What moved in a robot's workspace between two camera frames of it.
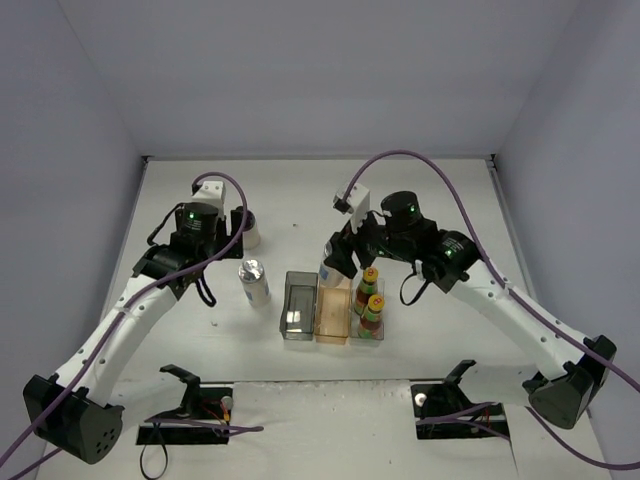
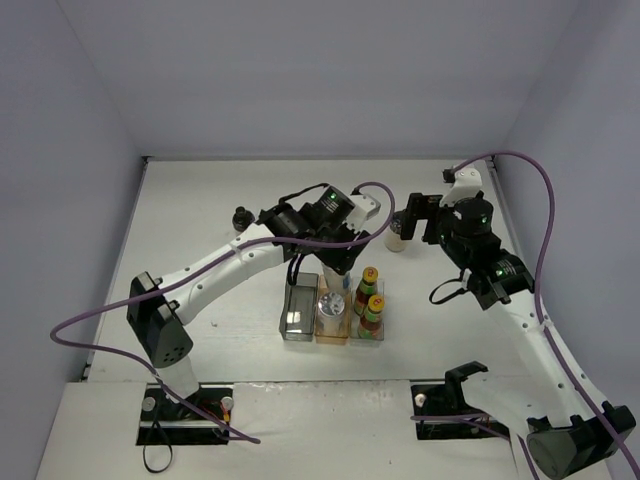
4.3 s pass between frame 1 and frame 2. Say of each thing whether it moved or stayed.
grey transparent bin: stayed
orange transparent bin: stayed
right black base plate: stayed
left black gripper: moved
